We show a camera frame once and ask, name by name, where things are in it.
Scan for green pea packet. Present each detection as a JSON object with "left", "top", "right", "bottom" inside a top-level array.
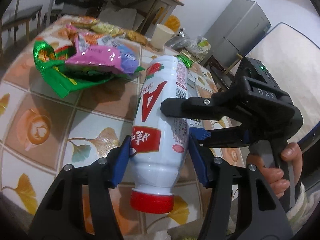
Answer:
[{"left": 175, "top": 54, "right": 198, "bottom": 68}]

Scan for yellow bag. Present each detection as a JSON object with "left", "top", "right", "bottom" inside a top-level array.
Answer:
[{"left": 164, "top": 15, "right": 181, "bottom": 31}]

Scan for grey refrigerator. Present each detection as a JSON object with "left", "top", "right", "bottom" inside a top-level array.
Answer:
[{"left": 204, "top": 0, "right": 272, "bottom": 67}]

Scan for orange and white snack packet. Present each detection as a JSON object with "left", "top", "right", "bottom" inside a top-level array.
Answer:
[{"left": 76, "top": 16, "right": 99, "bottom": 25}]

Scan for white paper cup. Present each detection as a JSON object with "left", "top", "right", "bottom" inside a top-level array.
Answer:
[{"left": 151, "top": 24, "right": 175, "bottom": 52}]

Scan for yellow peanut packet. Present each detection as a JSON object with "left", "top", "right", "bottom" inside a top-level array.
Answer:
[{"left": 125, "top": 30, "right": 148, "bottom": 46}]

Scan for yellow biscuit packet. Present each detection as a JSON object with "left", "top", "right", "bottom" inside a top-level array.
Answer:
[{"left": 90, "top": 22, "right": 125, "bottom": 37}]

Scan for person's right hand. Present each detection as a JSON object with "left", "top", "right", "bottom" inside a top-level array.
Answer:
[{"left": 246, "top": 142, "right": 303, "bottom": 198}]

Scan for dark wooden chair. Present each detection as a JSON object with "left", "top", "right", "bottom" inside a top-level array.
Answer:
[{"left": 204, "top": 55, "right": 240, "bottom": 93}]

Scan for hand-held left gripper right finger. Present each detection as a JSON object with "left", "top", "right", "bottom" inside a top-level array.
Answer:
[{"left": 189, "top": 133, "right": 293, "bottom": 240}]

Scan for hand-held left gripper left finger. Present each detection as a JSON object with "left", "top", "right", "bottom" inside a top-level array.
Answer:
[{"left": 29, "top": 137, "right": 132, "bottom": 240}]

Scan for white bottle red cap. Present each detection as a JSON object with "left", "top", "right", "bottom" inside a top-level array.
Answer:
[{"left": 130, "top": 56, "right": 190, "bottom": 214}]

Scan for white mattress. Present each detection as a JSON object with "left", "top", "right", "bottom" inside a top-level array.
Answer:
[{"left": 245, "top": 22, "right": 320, "bottom": 193}]

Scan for white and green package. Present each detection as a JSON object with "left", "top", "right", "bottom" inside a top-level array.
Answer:
[{"left": 190, "top": 36, "right": 212, "bottom": 55}]

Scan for orange snack packet pink edge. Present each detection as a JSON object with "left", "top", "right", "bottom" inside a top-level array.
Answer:
[{"left": 54, "top": 24, "right": 107, "bottom": 55}]

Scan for large shiny green packet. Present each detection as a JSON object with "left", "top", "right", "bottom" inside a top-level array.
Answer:
[{"left": 33, "top": 40, "right": 145, "bottom": 99}]

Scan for purple snack packet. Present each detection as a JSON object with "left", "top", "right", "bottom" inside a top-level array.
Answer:
[{"left": 65, "top": 32, "right": 139, "bottom": 74}]

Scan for wooden bench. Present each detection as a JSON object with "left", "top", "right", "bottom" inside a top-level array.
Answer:
[{"left": 0, "top": 5, "right": 43, "bottom": 53}]

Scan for clear plastic bag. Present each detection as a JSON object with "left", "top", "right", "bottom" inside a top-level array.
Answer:
[{"left": 165, "top": 34, "right": 193, "bottom": 53}]

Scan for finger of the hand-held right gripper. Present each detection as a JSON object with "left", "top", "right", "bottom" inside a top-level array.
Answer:
[
  {"left": 190, "top": 127, "right": 251, "bottom": 148},
  {"left": 160, "top": 97, "right": 233, "bottom": 120}
]

